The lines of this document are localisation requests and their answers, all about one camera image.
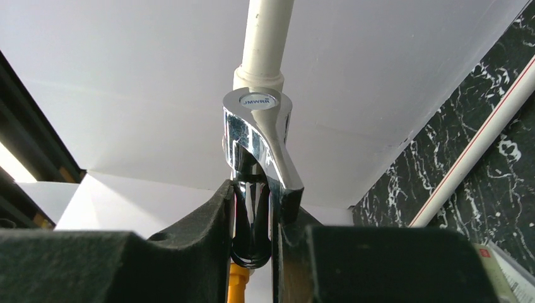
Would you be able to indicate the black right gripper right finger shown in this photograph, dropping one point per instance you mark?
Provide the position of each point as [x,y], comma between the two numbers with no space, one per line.
[313,262]

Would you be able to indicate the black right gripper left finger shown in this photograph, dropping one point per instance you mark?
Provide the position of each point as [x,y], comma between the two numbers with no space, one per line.
[186,262]

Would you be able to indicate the chrome metal faucet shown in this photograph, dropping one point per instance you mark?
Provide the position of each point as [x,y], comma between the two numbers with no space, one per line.
[267,186]

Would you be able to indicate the orange plastic faucet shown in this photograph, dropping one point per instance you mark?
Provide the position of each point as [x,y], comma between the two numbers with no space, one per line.
[237,282]

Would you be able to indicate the small white red box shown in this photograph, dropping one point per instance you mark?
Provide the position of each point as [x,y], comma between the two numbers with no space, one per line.
[495,274]

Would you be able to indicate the clear plastic instruction bag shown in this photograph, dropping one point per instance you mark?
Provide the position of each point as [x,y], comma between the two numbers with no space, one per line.
[520,281]

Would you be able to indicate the white pvc pipe frame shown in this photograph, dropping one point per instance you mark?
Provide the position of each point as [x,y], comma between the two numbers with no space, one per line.
[265,38]

